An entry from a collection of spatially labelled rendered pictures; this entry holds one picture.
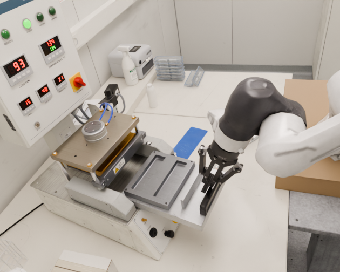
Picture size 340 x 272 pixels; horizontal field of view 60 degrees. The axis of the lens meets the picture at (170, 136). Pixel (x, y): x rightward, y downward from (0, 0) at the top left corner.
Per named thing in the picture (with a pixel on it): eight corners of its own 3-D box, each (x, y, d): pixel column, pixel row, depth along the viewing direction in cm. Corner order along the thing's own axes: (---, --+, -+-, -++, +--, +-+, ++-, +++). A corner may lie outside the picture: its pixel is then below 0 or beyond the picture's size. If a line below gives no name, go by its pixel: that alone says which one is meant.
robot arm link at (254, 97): (292, 160, 66) (292, 128, 73) (326, 119, 56) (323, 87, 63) (215, 134, 67) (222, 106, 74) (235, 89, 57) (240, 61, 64)
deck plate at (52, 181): (30, 186, 114) (29, 184, 113) (87, 131, 136) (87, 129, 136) (127, 226, 94) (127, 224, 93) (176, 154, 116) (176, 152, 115)
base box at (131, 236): (49, 212, 125) (31, 185, 114) (103, 154, 149) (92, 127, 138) (158, 261, 102) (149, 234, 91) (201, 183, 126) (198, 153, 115)
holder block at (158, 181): (124, 195, 98) (122, 190, 96) (154, 155, 110) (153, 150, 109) (168, 210, 90) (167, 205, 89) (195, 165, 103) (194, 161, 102)
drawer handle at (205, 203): (199, 213, 88) (198, 205, 85) (217, 178, 98) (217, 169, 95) (205, 216, 87) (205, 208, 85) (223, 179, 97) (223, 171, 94)
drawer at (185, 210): (121, 203, 100) (115, 188, 95) (154, 159, 114) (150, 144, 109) (202, 233, 87) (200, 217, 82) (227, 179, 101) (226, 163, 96)
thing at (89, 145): (47, 169, 106) (31, 142, 97) (100, 118, 125) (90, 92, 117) (100, 188, 95) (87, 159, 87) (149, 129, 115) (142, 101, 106)
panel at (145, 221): (161, 256, 103) (131, 220, 95) (196, 191, 122) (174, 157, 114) (165, 256, 101) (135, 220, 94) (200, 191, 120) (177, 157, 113)
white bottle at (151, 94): (157, 108, 173) (152, 86, 164) (148, 108, 174) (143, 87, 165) (158, 103, 177) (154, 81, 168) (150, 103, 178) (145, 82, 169)
